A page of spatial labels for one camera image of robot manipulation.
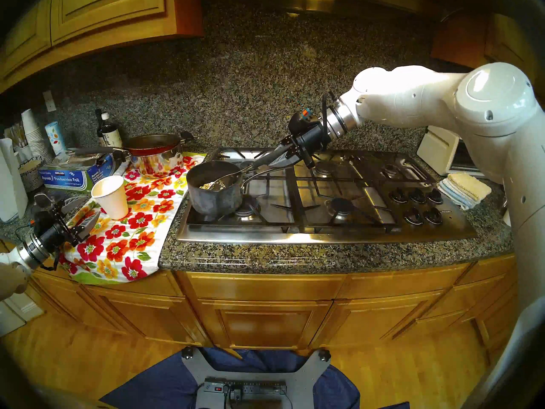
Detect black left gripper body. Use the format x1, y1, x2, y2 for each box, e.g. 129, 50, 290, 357
25, 195, 79, 257

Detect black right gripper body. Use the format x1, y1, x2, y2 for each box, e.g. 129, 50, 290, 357
282, 109, 332, 167

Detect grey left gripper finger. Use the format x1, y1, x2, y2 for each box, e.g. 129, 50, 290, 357
70, 211, 102, 243
60, 195, 89, 213

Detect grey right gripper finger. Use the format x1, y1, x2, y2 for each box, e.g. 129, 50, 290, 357
252, 150, 302, 171
255, 142, 294, 162

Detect white paper cup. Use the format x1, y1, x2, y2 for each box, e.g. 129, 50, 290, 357
91, 176, 129, 220

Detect metal serving spoon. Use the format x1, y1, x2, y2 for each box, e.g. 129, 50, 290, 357
209, 165, 257, 191

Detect dark grey saucepan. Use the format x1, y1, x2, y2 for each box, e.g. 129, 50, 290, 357
186, 160, 279, 222

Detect black pot lid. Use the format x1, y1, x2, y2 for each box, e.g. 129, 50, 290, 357
33, 192, 75, 213

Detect shiny steel stock pot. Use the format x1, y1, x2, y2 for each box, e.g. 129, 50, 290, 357
126, 130, 195, 179

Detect blue foil sheet box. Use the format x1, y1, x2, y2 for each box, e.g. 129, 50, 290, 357
38, 153, 116, 193

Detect floral kitchen towel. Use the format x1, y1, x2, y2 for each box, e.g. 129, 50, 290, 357
57, 152, 207, 284

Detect leaf print paper cup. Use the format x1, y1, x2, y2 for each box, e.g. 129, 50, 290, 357
45, 122, 67, 155

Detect cup of wooden sticks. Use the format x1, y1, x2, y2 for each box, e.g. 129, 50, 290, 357
6, 125, 33, 161

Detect dark bottle white cap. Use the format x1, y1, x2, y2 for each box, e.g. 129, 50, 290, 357
99, 113, 123, 147

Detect stack of white paper cups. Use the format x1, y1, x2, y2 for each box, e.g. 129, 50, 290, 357
20, 109, 50, 159

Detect stainless steel gas cooktop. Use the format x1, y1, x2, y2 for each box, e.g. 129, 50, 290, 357
177, 147, 477, 245

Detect white toaster oven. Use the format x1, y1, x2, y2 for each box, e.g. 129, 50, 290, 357
416, 126, 482, 178

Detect blue striped folded cloth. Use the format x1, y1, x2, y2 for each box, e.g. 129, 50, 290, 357
438, 179, 474, 210

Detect wooden base cabinets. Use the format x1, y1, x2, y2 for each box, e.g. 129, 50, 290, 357
0, 242, 518, 370

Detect cream folded cloth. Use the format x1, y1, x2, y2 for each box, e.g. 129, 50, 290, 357
446, 173, 492, 200

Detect navy blue fabric cover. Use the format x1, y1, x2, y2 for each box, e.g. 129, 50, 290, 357
100, 351, 409, 409

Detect grey power strip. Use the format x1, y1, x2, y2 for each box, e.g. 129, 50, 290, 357
204, 380, 287, 396

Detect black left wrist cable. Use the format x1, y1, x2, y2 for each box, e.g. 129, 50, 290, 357
40, 248, 62, 271

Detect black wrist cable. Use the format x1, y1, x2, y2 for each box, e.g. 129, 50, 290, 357
321, 91, 336, 135
40, 248, 62, 271

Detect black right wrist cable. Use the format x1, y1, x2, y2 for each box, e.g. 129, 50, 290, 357
321, 91, 336, 135

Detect wooden wall cabinet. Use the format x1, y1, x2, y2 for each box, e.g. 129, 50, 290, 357
432, 12, 541, 93
0, 0, 203, 93

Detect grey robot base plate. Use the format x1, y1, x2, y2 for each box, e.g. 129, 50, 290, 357
182, 349, 332, 409

